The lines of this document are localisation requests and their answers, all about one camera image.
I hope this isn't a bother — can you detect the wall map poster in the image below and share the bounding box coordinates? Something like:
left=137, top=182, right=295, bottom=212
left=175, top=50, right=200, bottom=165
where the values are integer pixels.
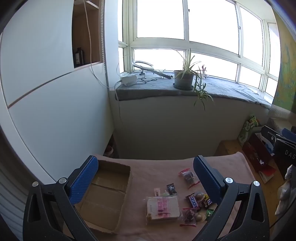
left=268, top=11, right=296, bottom=116

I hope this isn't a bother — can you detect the white power strip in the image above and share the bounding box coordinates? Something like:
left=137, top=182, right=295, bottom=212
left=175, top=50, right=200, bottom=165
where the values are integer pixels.
left=120, top=75, right=137, bottom=86

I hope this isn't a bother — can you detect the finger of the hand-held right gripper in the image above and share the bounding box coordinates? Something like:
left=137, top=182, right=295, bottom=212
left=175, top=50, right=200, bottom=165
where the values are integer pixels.
left=281, top=128, right=296, bottom=141

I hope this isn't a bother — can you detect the red cardboard box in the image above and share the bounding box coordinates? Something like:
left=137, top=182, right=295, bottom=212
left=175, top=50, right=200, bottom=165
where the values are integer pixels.
left=242, top=133, right=277, bottom=183

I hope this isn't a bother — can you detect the clear red-edged dried fruit packet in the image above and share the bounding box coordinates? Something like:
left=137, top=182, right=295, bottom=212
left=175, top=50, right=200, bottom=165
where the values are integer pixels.
left=178, top=168, right=200, bottom=189
left=180, top=207, right=197, bottom=227

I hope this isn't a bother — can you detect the beaded blind cord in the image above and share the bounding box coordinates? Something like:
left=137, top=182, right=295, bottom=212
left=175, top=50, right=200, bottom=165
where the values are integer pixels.
left=100, top=0, right=109, bottom=80

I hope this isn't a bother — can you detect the sandwich bread pack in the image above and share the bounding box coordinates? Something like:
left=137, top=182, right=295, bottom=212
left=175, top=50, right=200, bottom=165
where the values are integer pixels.
left=146, top=196, right=181, bottom=224

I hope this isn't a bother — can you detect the black cable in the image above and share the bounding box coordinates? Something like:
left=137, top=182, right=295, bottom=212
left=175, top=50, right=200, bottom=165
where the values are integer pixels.
left=136, top=73, right=158, bottom=84

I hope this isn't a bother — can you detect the white ribbed panel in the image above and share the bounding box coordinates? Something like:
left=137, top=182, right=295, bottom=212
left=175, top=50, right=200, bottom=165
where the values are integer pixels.
left=0, top=160, right=30, bottom=241

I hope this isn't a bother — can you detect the white framed window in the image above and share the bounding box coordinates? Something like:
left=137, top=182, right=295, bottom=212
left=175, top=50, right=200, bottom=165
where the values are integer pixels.
left=118, top=0, right=281, bottom=98

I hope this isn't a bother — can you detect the person's right hand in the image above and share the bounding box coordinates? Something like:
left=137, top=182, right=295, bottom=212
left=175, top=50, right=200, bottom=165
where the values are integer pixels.
left=275, top=164, right=296, bottom=216

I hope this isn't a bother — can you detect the potted spider plant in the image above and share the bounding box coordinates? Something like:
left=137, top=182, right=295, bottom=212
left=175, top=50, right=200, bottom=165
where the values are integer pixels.
left=171, top=48, right=214, bottom=111

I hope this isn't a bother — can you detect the thin white hanging cable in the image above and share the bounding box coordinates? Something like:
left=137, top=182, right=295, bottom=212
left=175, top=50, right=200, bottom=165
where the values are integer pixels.
left=83, top=0, right=110, bottom=88

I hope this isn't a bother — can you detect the dark bottle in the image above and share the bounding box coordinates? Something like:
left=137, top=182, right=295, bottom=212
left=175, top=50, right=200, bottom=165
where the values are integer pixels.
left=74, top=47, right=84, bottom=65

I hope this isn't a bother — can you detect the small brown chocolate bar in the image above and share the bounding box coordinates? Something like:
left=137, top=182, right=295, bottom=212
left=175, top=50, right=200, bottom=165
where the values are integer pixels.
left=201, top=195, right=213, bottom=209

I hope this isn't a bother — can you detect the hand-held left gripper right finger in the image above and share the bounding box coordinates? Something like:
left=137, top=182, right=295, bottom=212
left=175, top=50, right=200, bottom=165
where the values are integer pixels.
left=193, top=155, right=270, bottom=241

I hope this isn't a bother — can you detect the white cabinet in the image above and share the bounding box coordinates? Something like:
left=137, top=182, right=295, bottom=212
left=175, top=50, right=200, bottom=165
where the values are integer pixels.
left=0, top=0, right=118, bottom=186

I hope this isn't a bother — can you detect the green snack bag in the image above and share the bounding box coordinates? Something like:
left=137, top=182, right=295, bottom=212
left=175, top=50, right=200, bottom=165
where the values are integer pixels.
left=238, top=114, right=259, bottom=146

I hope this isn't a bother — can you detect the ring light with arm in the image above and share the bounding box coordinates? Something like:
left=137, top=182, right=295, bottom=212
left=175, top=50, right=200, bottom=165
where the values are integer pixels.
left=132, top=61, right=174, bottom=79

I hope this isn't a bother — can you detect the large brown chocolate bar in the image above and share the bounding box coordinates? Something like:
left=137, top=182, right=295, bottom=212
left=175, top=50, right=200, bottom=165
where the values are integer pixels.
left=185, top=194, right=202, bottom=211

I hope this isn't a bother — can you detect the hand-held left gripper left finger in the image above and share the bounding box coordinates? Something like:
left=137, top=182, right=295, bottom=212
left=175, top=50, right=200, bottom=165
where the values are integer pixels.
left=23, top=155, right=100, bottom=241

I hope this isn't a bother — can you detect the wooden shelf niche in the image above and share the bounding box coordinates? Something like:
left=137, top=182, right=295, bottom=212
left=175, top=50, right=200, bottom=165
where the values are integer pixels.
left=73, top=0, right=103, bottom=69

